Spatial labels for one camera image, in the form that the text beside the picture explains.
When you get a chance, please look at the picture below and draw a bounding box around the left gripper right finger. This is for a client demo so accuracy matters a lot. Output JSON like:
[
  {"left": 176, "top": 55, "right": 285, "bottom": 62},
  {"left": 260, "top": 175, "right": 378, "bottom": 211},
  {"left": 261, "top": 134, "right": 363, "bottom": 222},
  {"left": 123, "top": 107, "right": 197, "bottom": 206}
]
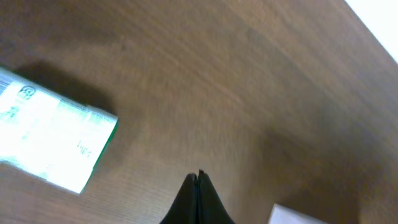
[{"left": 197, "top": 170, "right": 234, "bottom": 224}]

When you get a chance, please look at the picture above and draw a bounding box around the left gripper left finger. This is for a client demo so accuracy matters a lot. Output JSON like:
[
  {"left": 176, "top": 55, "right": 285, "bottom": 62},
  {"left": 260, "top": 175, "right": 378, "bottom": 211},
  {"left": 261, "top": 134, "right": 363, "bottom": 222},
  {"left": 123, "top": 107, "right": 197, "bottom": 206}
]
[{"left": 160, "top": 174, "right": 197, "bottom": 224}]

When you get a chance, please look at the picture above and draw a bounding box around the green white soap box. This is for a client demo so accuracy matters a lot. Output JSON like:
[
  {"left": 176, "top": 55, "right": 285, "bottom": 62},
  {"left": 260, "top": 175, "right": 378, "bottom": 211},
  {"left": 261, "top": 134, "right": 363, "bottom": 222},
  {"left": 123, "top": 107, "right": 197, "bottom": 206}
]
[{"left": 1, "top": 68, "right": 119, "bottom": 194}]

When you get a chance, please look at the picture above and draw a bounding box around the white open cardboard box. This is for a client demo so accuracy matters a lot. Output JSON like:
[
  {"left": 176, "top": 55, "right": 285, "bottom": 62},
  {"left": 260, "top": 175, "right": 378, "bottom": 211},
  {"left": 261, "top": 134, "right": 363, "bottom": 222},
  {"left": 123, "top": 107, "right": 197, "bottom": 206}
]
[{"left": 268, "top": 204, "right": 327, "bottom": 224}]

